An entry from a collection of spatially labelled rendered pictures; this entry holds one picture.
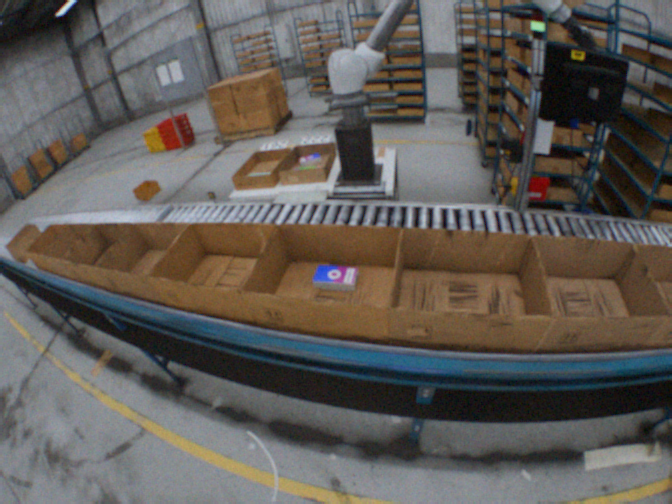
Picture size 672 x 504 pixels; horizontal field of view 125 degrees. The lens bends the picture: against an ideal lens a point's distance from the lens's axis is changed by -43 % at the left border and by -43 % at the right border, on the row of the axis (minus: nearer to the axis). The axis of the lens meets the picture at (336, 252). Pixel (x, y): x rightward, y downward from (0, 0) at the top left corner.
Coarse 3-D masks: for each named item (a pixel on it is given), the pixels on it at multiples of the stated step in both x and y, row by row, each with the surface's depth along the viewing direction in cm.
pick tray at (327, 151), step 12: (312, 144) 199; (324, 144) 198; (288, 156) 190; (300, 156) 207; (324, 156) 202; (336, 156) 200; (288, 168) 190; (312, 168) 170; (324, 168) 170; (288, 180) 178; (300, 180) 177; (312, 180) 175; (324, 180) 174
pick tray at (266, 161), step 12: (252, 156) 205; (264, 156) 209; (276, 156) 208; (240, 168) 191; (252, 168) 206; (264, 168) 203; (276, 168) 182; (240, 180) 181; (252, 180) 179; (264, 180) 178; (276, 180) 183
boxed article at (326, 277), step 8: (320, 272) 97; (328, 272) 96; (336, 272) 96; (344, 272) 95; (352, 272) 95; (320, 280) 94; (328, 280) 94; (336, 280) 93; (344, 280) 93; (352, 280) 92; (328, 288) 95; (336, 288) 94; (344, 288) 93; (352, 288) 92
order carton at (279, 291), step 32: (288, 224) 97; (320, 224) 94; (288, 256) 106; (320, 256) 104; (352, 256) 100; (384, 256) 96; (256, 288) 87; (288, 288) 98; (320, 288) 96; (384, 288) 92; (256, 320) 87; (288, 320) 81; (320, 320) 77; (352, 320) 74; (384, 320) 71
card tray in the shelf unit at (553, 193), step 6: (552, 180) 181; (558, 180) 175; (564, 180) 164; (552, 186) 176; (558, 186) 175; (564, 186) 165; (552, 192) 162; (558, 192) 160; (564, 192) 159; (546, 198) 166; (552, 198) 165; (558, 198) 163; (564, 198) 161
